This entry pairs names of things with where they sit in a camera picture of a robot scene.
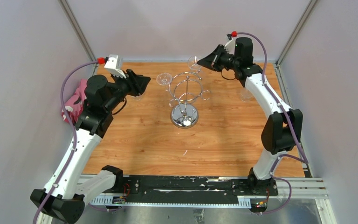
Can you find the left aluminium frame post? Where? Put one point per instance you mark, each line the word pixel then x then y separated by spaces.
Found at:
pixel 77 29

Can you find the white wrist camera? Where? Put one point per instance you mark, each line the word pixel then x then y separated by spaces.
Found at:
pixel 229 46
pixel 114 66

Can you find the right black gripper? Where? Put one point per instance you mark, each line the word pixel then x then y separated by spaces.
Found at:
pixel 212 60

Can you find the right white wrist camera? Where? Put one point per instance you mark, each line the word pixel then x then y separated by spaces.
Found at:
pixel 229 46

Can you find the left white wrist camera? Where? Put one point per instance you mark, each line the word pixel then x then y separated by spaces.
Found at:
pixel 114 66

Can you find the pink camouflage cloth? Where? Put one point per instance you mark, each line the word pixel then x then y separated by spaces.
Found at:
pixel 74 105

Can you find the aluminium frame post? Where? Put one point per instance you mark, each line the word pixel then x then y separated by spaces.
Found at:
pixel 77 29
pixel 296 31

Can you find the right aluminium frame post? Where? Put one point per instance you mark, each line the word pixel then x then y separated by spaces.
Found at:
pixel 296 31

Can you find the chrome wine glass rack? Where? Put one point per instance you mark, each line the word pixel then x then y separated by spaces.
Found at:
pixel 185 89

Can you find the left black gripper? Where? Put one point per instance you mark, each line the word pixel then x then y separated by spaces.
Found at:
pixel 136 83

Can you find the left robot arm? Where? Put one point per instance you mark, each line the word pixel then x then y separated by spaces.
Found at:
pixel 62 197

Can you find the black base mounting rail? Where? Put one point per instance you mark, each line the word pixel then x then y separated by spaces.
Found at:
pixel 187 191

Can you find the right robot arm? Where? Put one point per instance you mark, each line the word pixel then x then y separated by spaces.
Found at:
pixel 284 124

